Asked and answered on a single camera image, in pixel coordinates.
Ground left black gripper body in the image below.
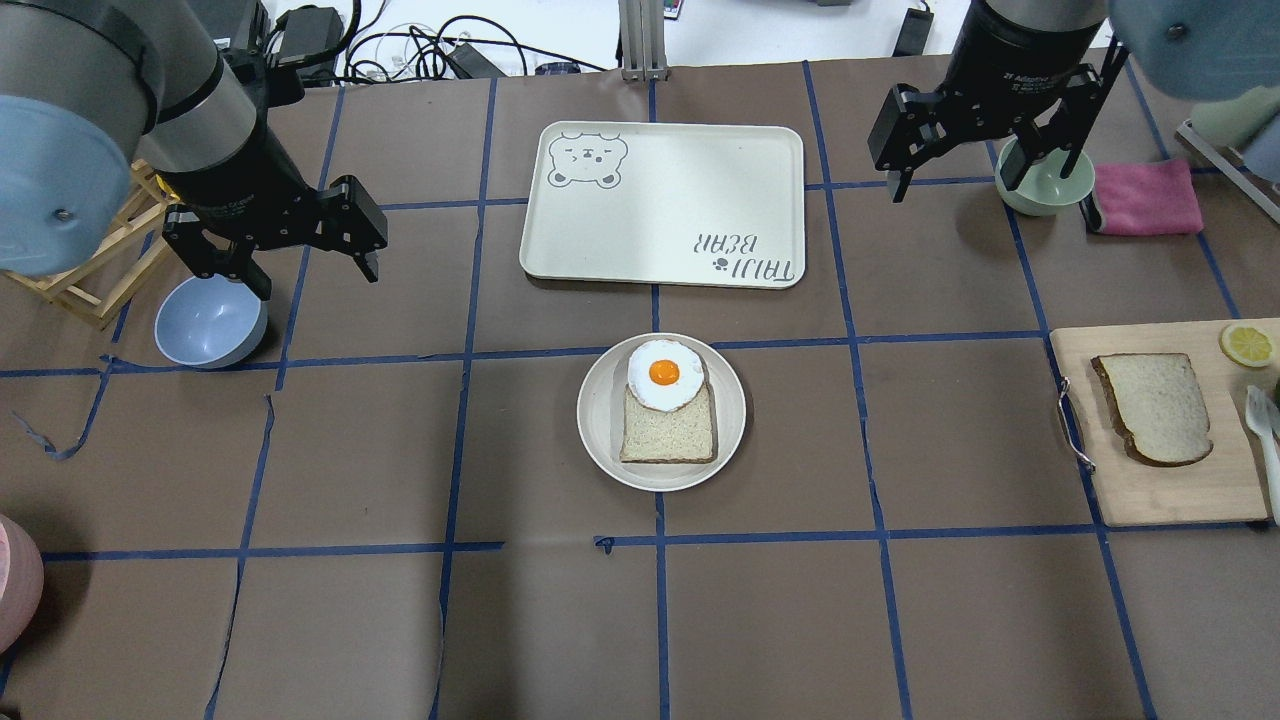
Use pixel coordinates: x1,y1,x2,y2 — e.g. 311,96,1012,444
160,126,389,266

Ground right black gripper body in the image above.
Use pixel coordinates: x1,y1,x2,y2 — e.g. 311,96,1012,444
867,36,1129,173

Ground bread slice from board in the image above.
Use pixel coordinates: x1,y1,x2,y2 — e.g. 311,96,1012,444
1091,354,1213,468

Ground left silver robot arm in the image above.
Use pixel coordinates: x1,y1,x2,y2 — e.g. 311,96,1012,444
1,1,389,300

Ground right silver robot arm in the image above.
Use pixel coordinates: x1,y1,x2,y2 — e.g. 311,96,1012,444
868,1,1279,202

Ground cream round plate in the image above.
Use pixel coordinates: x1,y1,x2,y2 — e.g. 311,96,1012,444
576,332,751,493

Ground bread slice on plate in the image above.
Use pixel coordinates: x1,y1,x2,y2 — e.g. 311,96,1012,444
620,383,718,464

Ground blue bowl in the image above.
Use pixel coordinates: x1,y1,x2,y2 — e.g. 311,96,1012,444
154,275,268,369

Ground black power adapter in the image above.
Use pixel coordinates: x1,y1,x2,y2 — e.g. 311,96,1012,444
891,4,934,56

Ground green bowl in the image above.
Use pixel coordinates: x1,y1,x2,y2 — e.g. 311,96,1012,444
995,138,1096,217

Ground pink cloth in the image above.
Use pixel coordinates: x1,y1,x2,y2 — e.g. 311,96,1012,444
1078,158,1204,237

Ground wooden dish rack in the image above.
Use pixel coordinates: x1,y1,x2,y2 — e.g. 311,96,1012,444
3,159,178,331

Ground cream bear tray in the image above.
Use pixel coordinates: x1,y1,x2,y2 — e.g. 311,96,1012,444
520,120,806,290

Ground lemon half slice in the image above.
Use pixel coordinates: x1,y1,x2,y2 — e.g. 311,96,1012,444
1219,322,1277,369

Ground fried egg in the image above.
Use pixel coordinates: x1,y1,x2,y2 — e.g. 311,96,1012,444
626,338,707,413

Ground white plastic knife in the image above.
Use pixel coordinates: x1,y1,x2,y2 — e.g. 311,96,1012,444
1245,386,1279,525

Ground pink bowl with ice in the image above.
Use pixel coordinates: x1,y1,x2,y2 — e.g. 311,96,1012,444
1,515,44,653

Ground wooden cutting board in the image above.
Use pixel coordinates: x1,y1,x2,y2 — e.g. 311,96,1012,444
1050,320,1277,527

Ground aluminium frame post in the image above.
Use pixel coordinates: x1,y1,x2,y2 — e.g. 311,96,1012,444
618,0,669,82

